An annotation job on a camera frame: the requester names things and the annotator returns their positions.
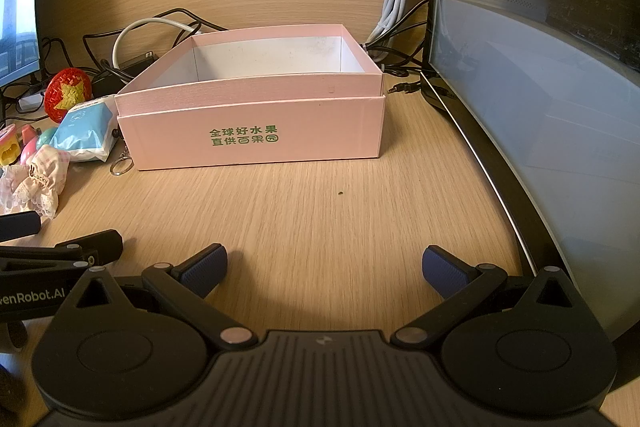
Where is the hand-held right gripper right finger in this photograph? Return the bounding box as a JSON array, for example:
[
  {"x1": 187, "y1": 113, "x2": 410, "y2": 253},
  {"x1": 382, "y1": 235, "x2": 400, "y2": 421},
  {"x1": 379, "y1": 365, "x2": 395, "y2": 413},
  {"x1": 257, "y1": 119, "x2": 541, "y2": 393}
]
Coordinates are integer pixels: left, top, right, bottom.
[{"x1": 390, "y1": 244, "x2": 576, "y2": 352}]

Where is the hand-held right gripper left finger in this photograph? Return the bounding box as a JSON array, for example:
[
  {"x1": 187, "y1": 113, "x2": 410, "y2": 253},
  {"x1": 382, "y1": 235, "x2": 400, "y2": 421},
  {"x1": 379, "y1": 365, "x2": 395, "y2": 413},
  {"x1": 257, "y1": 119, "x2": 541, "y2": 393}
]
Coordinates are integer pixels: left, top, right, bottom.
[{"x1": 70, "y1": 243, "x2": 254, "y2": 351}]

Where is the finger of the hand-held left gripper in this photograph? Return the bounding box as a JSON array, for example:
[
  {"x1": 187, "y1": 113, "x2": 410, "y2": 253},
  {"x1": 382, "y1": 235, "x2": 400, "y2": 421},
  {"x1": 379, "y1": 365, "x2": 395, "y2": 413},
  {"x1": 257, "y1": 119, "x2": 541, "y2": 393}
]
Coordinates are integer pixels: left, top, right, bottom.
[
  {"x1": 0, "y1": 229, "x2": 124, "y2": 277},
  {"x1": 0, "y1": 211, "x2": 42, "y2": 242}
]

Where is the pink lace cloth doll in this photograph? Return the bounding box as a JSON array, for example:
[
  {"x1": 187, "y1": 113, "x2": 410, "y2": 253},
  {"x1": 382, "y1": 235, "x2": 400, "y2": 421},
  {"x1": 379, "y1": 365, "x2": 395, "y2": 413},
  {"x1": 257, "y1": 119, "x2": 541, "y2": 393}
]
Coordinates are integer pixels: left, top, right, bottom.
[{"x1": 0, "y1": 144, "x2": 71, "y2": 220}]

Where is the yellow and pink toy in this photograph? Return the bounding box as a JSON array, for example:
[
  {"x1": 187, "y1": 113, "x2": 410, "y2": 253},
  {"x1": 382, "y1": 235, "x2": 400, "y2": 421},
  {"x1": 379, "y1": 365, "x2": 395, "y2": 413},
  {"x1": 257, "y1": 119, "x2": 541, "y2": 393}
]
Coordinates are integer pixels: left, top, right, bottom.
[{"x1": 0, "y1": 127, "x2": 21, "y2": 166}]

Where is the metal keyring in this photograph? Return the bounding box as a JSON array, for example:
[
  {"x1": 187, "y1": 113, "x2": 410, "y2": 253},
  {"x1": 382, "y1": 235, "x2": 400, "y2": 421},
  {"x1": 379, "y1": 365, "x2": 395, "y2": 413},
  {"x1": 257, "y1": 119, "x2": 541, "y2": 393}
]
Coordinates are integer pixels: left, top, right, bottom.
[{"x1": 110, "y1": 141, "x2": 135, "y2": 178}]

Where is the blue tissue packet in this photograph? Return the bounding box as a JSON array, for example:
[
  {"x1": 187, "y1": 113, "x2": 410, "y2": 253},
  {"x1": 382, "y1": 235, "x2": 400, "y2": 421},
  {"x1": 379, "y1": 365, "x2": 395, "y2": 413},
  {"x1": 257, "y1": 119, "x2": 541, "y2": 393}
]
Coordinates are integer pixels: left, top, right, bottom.
[{"x1": 49, "y1": 96, "x2": 121, "y2": 164}]

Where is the pink cardboard box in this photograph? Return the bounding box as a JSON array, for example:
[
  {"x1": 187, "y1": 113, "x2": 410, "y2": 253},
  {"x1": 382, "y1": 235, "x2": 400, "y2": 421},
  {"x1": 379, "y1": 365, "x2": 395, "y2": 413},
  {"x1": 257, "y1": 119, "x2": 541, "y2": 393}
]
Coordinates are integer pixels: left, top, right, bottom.
[{"x1": 115, "y1": 23, "x2": 386, "y2": 171}]

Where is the red woven ball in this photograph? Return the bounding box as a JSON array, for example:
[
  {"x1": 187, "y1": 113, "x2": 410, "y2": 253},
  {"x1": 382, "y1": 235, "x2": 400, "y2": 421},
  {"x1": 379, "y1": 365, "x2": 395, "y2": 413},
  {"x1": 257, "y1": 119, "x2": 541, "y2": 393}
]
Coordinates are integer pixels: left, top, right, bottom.
[{"x1": 44, "y1": 68, "x2": 94, "y2": 124}]

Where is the white power strip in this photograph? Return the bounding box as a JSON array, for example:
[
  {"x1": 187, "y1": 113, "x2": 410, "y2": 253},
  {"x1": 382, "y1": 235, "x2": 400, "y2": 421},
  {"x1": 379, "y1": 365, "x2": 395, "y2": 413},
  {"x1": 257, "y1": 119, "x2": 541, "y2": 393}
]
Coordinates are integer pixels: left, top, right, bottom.
[{"x1": 15, "y1": 87, "x2": 48, "y2": 112}]

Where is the black power adapter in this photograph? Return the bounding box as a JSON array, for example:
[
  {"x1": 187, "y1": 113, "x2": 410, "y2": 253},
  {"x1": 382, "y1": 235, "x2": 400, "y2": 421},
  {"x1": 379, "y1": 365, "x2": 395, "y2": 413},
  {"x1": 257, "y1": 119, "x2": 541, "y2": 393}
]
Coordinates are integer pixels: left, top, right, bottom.
[{"x1": 94, "y1": 68, "x2": 133, "y2": 96}]

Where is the black flat device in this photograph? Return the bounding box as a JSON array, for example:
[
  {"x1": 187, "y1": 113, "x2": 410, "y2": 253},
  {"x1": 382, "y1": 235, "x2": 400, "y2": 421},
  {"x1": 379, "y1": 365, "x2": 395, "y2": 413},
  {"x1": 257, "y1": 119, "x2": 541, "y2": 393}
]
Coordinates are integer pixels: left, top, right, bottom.
[{"x1": 119, "y1": 51, "x2": 161, "y2": 75}]

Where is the black audio jack cable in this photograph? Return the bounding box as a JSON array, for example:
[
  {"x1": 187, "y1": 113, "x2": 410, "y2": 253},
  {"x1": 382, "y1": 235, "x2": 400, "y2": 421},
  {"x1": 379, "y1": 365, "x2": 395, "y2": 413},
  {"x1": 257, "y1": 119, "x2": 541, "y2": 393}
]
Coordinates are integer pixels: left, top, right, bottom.
[{"x1": 386, "y1": 79, "x2": 426, "y2": 96}]

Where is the black cable tangle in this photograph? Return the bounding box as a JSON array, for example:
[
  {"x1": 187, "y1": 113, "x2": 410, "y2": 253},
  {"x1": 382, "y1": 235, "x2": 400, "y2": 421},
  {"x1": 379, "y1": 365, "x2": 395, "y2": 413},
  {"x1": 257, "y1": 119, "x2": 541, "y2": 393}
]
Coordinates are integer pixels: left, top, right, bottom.
[
  {"x1": 40, "y1": 7, "x2": 231, "y2": 80},
  {"x1": 367, "y1": 0, "x2": 432, "y2": 75}
]

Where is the white looped cable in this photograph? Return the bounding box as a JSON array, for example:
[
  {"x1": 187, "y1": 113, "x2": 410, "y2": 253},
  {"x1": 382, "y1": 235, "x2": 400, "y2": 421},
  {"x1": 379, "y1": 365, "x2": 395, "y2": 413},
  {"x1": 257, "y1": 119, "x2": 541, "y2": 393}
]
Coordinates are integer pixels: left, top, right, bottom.
[{"x1": 112, "y1": 18, "x2": 201, "y2": 68}]

